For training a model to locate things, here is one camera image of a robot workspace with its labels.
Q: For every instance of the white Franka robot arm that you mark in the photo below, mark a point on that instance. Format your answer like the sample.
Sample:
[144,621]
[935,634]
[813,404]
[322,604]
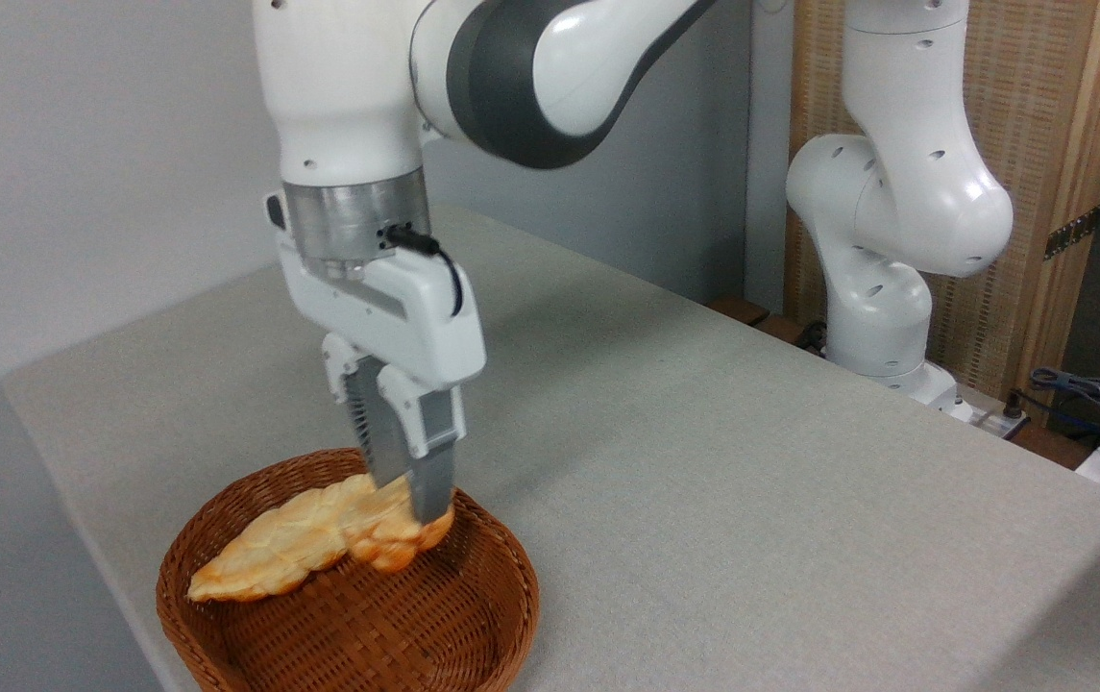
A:
[900,192]

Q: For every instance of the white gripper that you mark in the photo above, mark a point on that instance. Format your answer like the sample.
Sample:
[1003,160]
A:
[396,317]

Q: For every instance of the wooden woven folding screen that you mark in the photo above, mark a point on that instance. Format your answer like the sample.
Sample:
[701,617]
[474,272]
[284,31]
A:
[1039,96]

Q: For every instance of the metal screen hinge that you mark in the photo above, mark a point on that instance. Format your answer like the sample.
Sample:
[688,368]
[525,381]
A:
[1073,233]

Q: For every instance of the long braided bread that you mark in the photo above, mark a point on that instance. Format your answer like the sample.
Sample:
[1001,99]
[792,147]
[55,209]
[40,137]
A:
[271,557]

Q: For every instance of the round bread bun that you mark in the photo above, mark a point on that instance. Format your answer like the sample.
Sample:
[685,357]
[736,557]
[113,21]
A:
[396,546]

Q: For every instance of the grey tablecloth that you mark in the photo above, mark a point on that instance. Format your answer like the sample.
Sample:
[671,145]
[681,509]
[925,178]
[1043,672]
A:
[751,500]

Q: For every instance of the brown wicker basket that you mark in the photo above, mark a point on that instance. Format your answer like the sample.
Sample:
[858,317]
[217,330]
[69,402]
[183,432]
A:
[415,625]

